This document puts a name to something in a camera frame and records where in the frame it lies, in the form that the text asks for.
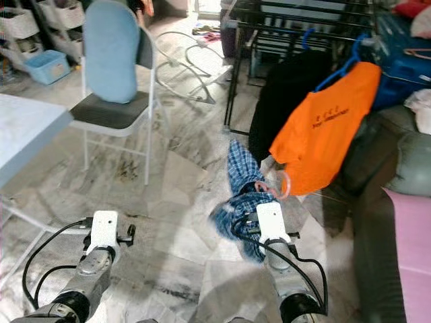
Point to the blue plaid shirt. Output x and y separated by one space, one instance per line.
242 171

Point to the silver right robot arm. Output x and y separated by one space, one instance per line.
293 282

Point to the blue plastic hanger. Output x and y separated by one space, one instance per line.
337 73
305 40

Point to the dark grey sofa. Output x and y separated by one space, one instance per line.
370 229

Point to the orange shirt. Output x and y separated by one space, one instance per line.
323 128

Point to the pink fabric sheet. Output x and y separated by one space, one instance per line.
411 256

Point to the white folding chair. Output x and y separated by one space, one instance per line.
108 111

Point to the black hanging garment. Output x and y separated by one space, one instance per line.
286 101

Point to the grey green pillow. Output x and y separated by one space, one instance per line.
411 165

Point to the light blue folding table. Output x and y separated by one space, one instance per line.
27 134

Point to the black clothes drying rack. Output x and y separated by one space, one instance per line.
234 81

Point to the white crumpled cloth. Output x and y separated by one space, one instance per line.
419 108

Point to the light blue cushion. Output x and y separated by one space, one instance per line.
111 54

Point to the light blue plastic bin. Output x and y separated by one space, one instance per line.
47 67

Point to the dark blue crate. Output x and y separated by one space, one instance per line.
404 67

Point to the pink cloth pile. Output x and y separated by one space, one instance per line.
205 28

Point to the white basket shelf unit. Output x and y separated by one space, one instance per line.
64 13

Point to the red cloth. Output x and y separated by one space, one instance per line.
414 8

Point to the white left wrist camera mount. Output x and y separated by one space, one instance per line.
105 230

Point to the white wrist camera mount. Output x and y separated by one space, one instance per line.
271 221
105 230

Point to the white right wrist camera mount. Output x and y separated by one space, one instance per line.
271 221

